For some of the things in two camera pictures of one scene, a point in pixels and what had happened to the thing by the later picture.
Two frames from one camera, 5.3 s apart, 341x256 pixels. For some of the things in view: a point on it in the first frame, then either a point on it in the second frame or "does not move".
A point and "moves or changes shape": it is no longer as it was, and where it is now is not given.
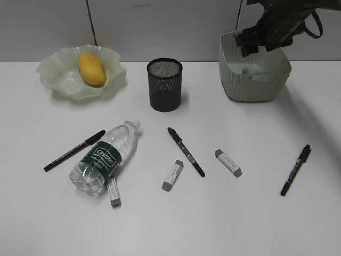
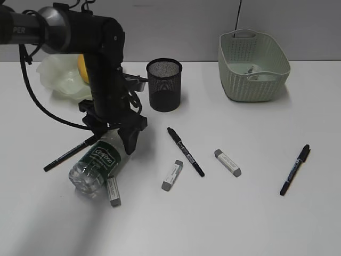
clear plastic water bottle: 103,161 does not move
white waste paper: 252,72 moves or changes shape
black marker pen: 88,142 does not move
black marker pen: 302,158 does not move
